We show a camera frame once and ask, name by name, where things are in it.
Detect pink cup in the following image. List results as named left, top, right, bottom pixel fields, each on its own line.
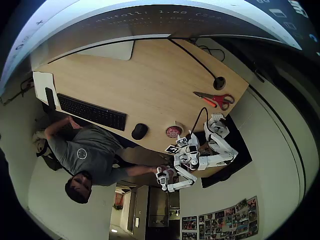
left=165, top=126, right=183, bottom=139

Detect brown cardboard box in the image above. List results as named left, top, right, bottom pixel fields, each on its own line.
left=198, top=141, right=215, bottom=154

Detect man's left forearm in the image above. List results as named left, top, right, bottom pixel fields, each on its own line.
left=44, top=116, right=72, bottom=141

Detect beige cloth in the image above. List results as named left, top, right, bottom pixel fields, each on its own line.
left=31, top=128, right=48, bottom=153

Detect white paper sheet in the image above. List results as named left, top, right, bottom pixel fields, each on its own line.
left=32, top=71, right=62, bottom=111

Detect black side table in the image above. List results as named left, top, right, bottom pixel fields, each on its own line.
left=201, top=113, right=253, bottom=189

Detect man's right forearm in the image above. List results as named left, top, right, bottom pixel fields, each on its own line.
left=119, top=165, right=155, bottom=179

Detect silver monitor stand base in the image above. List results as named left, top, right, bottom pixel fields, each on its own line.
left=77, top=40, right=135, bottom=62

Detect large wall photo collage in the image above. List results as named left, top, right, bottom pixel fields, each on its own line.
left=198, top=196, right=260, bottom=240

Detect black red wire bundle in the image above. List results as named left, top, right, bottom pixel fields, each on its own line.
left=19, top=76, right=35, bottom=98

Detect black computer mouse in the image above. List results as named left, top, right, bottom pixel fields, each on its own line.
left=131, top=122, right=149, bottom=141

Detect thick black desk cable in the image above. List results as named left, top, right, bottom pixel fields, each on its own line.
left=167, top=37, right=218, bottom=82

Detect black computer keyboard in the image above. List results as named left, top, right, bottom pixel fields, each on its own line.
left=56, top=92, right=128, bottom=132

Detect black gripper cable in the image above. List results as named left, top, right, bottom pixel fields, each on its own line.
left=189, top=106, right=210, bottom=138

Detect beige roll of tape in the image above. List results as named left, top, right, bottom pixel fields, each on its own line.
left=163, top=120, right=188, bottom=140

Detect man's left hand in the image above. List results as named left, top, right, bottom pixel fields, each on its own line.
left=68, top=116, right=84, bottom=130

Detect man's right hand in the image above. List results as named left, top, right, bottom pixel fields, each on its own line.
left=150, top=164, right=175, bottom=178

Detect red handled scissors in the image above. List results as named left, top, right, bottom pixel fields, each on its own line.
left=192, top=91, right=236, bottom=112

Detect black bag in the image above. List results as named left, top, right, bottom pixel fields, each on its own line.
left=36, top=139, right=65, bottom=171

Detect orange pen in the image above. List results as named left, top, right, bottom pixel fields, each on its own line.
left=201, top=96, right=218, bottom=109

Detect thin black looped cable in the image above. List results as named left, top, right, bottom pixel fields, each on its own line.
left=194, top=44, right=226, bottom=62

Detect man in grey t-shirt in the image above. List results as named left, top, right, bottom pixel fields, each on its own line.
left=44, top=123, right=141, bottom=205

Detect black phone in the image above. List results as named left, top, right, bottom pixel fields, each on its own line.
left=44, top=87, right=56, bottom=111

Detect black desk cable grommet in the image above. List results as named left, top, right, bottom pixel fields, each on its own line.
left=212, top=76, right=227, bottom=91

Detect curved computer monitor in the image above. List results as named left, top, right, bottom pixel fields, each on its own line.
left=0, top=0, right=320, bottom=97

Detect black rounded object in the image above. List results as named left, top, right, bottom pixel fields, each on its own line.
left=191, top=131, right=208, bottom=146

